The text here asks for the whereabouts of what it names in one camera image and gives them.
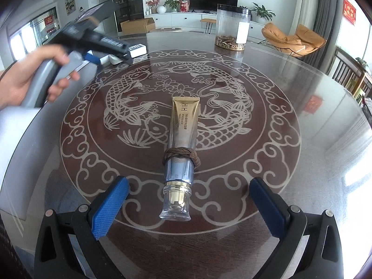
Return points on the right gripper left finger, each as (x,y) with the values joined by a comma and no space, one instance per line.
(95,222)

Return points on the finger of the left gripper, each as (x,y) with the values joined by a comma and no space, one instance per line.
(126,58)
(90,57)

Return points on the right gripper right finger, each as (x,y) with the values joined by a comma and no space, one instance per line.
(286,223)

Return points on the gold cosmetic tube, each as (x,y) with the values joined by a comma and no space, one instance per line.
(180,159)

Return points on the person left hand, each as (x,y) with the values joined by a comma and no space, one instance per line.
(16,79)

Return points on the white box with black band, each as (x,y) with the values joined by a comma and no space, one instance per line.
(135,51)

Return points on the cardboard box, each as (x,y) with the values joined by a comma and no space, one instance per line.
(138,26)

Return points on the red flowers white vase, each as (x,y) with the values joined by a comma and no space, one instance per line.
(155,6)

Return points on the green potted plant left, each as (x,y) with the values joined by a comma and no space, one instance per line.
(173,5)

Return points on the green potted plant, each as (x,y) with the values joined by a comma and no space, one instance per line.
(173,5)
(261,14)

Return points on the white tv cabinet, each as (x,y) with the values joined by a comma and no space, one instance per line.
(194,22)

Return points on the wooden bench orange seat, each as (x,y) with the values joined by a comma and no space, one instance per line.
(209,24)

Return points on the clear plastic jar black lid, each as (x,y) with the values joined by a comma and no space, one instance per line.
(232,27)

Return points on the green potted plant right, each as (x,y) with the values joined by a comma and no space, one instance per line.
(261,14)

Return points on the wooden dining chair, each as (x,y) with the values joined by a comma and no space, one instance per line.
(350,74)

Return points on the orange lounge chair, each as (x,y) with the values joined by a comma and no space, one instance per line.
(304,41)

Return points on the grey curtain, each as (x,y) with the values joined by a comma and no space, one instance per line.
(327,25)

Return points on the red wall hanging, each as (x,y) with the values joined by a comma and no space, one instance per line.
(349,12)

